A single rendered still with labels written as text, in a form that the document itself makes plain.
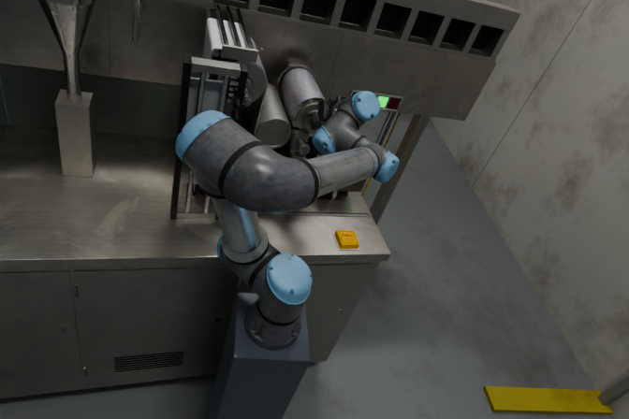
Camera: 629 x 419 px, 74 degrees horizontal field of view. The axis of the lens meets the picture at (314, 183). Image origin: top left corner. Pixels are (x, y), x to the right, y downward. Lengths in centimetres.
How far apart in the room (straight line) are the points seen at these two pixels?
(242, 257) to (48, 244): 58
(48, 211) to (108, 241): 21
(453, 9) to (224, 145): 132
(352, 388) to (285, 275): 131
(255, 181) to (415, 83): 132
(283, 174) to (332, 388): 165
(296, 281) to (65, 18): 89
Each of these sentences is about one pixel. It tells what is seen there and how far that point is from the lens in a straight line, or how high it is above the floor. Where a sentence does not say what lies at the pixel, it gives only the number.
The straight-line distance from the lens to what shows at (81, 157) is 154.
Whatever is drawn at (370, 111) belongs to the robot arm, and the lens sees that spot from 108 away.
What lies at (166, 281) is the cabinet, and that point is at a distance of 145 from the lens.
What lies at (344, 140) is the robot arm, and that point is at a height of 140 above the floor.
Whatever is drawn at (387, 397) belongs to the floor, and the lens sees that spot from 232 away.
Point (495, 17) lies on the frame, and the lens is 197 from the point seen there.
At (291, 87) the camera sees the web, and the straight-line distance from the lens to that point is 150.
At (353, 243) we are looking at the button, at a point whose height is 92.
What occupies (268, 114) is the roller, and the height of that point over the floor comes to 123.
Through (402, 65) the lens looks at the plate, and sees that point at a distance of 183.
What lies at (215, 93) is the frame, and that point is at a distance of 120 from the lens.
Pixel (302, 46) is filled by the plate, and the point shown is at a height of 136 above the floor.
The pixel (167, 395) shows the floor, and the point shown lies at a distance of 209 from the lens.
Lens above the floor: 190
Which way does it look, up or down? 36 degrees down
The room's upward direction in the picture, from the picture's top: 19 degrees clockwise
